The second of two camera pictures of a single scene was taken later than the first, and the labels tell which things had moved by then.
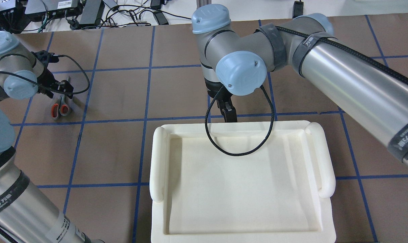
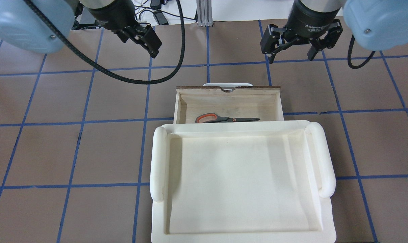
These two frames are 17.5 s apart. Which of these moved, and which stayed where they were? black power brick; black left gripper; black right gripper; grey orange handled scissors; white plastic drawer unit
Moved: black right gripper; black left gripper; grey orange handled scissors
Stayed: white plastic drawer unit; black power brick
